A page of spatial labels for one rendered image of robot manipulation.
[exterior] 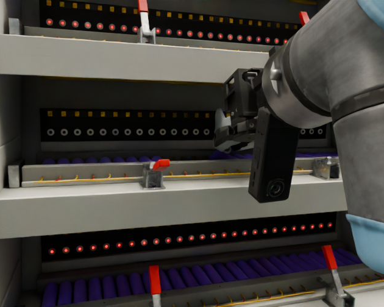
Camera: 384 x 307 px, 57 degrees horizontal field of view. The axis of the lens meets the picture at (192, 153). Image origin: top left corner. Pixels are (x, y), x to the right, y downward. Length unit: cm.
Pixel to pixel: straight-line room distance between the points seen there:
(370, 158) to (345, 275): 42
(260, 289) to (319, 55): 38
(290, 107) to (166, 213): 20
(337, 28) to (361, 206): 12
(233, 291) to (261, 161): 22
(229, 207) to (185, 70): 19
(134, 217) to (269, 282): 24
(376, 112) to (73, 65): 34
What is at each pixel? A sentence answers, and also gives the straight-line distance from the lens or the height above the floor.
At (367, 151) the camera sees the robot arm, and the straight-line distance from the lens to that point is 25.
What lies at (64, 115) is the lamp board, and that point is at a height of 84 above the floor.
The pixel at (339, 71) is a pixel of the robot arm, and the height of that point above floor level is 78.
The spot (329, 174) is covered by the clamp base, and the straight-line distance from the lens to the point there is 55.
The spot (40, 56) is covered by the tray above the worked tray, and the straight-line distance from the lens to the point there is 47.
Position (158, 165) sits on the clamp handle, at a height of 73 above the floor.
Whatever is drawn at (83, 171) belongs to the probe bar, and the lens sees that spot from 48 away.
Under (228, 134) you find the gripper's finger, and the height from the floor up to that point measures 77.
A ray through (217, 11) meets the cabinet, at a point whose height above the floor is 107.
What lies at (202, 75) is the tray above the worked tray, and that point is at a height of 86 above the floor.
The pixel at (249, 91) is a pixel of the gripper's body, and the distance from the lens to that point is 44.
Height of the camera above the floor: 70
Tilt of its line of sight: 7 degrees up
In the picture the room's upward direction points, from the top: 3 degrees counter-clockwise
